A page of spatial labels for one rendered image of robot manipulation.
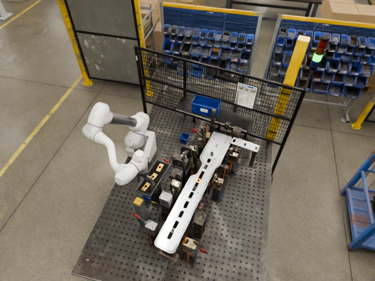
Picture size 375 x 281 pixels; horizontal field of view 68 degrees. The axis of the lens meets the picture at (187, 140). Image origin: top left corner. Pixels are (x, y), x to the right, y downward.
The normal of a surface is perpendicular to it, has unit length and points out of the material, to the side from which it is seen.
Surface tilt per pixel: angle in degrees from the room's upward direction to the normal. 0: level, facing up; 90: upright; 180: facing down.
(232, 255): 0
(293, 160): 0
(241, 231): 0
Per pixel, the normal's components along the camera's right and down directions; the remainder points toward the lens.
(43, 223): 0.00, -0.66
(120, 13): -0.22, 0.74
